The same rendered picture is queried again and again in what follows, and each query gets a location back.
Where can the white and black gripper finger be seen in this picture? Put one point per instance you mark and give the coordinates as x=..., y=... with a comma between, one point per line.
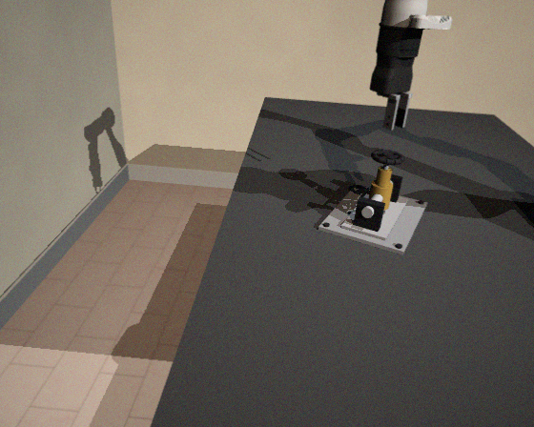
x=403, y=108
x=391, y=110

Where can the light grey mounting plate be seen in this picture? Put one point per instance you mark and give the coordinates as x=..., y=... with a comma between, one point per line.
x=399, y=237

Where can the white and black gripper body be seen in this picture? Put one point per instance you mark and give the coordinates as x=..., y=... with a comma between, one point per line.
x=399, y=42

